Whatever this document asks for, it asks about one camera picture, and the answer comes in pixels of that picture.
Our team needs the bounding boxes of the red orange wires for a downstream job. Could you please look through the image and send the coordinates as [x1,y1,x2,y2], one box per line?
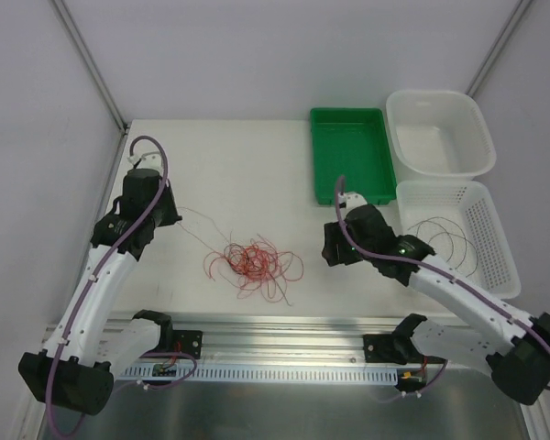
[178,208,306,307]

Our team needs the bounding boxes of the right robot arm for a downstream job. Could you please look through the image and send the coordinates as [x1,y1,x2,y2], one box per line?
[322,202,550,405]

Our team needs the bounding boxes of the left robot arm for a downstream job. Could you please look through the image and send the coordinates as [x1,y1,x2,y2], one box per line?
[18,168,182,415]

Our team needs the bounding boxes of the green plastic tray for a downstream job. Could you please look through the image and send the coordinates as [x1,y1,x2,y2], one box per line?
[310,107,397,205]

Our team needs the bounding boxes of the white perforated basket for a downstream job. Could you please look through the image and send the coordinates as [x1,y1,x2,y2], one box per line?
[396,181,522,300]

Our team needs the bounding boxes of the white plastic tub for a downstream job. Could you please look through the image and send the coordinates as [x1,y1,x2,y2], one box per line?
[386,90,497,182]

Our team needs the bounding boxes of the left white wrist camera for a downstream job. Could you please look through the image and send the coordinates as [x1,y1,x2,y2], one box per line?
[127,152,164,174]

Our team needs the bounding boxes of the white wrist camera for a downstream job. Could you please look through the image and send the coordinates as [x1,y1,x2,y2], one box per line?
[127,152,164,174]
[337,192,368,211]

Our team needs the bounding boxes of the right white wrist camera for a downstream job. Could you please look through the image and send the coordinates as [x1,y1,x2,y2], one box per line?
[337,192,368,211]

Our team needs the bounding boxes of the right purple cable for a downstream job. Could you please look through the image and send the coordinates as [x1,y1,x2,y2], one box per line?
[335,174,550,391]

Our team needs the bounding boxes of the thin black wire in basket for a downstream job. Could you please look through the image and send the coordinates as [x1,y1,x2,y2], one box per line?
[406,217,480,279]

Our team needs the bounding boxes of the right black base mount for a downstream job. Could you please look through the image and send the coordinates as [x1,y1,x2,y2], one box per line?
[362,334,444,366]

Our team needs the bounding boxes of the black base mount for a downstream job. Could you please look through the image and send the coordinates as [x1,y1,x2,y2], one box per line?
[172,330,204,360]
[362,334,444,366]

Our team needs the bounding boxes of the aluminium rail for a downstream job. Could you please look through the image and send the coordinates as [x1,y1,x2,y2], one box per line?
[36,313,533,370]

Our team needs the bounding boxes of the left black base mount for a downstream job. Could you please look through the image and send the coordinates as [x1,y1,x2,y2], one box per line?
[172,330,204,360]

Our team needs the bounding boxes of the white slotted cable duct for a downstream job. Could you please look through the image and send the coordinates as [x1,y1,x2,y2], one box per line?
[119,360,398,386]

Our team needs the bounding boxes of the left aluminium corner post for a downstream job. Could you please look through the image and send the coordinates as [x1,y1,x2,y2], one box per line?
[48,0,128,133]

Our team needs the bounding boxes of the aluminium corner post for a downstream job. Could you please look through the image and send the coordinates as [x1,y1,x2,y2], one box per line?
[465,0,536,99]
[48,0,128,133]

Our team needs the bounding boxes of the right aluminium corner post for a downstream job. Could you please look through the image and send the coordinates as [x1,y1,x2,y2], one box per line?
[465,0,536,99]

